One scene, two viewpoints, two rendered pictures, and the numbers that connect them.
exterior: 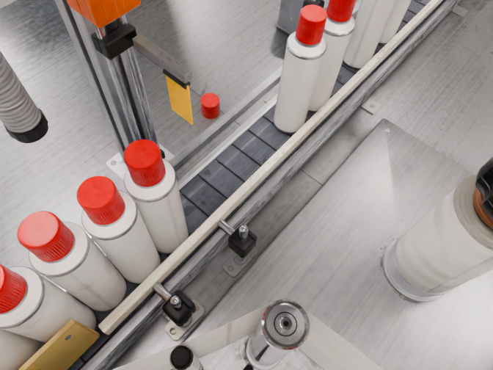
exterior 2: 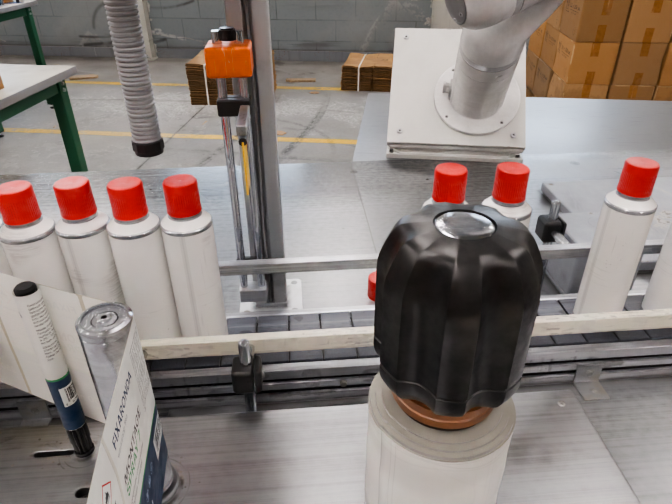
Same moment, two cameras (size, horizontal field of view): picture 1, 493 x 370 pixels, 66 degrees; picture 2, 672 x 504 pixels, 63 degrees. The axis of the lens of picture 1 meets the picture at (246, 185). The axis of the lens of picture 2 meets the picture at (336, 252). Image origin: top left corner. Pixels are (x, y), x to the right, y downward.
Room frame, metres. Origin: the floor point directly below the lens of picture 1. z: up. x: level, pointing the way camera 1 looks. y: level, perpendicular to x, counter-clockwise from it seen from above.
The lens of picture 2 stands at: (-0.02, -0.37, 1.30)
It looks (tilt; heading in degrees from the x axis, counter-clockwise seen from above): 32 degrees down; 50
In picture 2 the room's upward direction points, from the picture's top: straight up
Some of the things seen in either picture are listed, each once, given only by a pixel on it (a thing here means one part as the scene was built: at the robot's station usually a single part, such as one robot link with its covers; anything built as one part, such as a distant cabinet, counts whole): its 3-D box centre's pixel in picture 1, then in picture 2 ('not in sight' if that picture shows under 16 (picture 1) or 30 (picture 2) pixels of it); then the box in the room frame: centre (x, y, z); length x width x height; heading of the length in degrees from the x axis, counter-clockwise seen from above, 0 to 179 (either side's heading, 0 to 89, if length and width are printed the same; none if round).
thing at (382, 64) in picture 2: not in sight; (380, 71); (3.53, 3.17, 0.11); 0.65 x 0.54 x 0.22; 130
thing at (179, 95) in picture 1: (179, 97); (245, 161); (0.25, 0.07, 1.09); 0.03 x 0.01 x 0.06; 54
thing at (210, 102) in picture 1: (210, 105); (379, 285); (0.45, 0.08, 0.85); 0.03 x 0.03 x 0.03
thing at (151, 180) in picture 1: (158, 202); (194, 268); (0.19, 0.10, 0.98); 0.05 x 0.05 x 0.20
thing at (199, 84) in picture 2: not in sight; (233, 76); (2.35, 3.71, 0.16); 0.65 x 0.54 x 0.32; 137
